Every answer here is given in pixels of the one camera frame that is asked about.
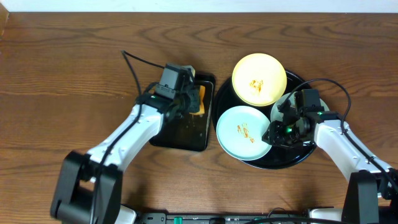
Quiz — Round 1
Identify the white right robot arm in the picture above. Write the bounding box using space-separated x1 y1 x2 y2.
262 111 397 223

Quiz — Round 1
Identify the light blue plate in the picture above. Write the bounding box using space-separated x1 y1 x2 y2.
216 106 271 161

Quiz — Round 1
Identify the pale green plate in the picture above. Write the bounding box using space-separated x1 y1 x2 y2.
270 91 330 124

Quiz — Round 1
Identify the black rectangular tray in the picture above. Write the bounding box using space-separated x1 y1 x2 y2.
149 72 216 152

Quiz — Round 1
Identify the yellow plate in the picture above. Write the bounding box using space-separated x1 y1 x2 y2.
231 53 287 106

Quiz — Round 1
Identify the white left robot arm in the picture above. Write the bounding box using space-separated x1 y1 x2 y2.
50 85 205 223

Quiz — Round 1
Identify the black control box with cables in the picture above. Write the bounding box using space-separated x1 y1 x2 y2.
134 208 308 224

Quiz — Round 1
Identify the black round tray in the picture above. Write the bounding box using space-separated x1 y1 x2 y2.
212 70 316 170

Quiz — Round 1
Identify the orange green scrub sponge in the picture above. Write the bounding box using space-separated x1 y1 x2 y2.
191 85 205 116

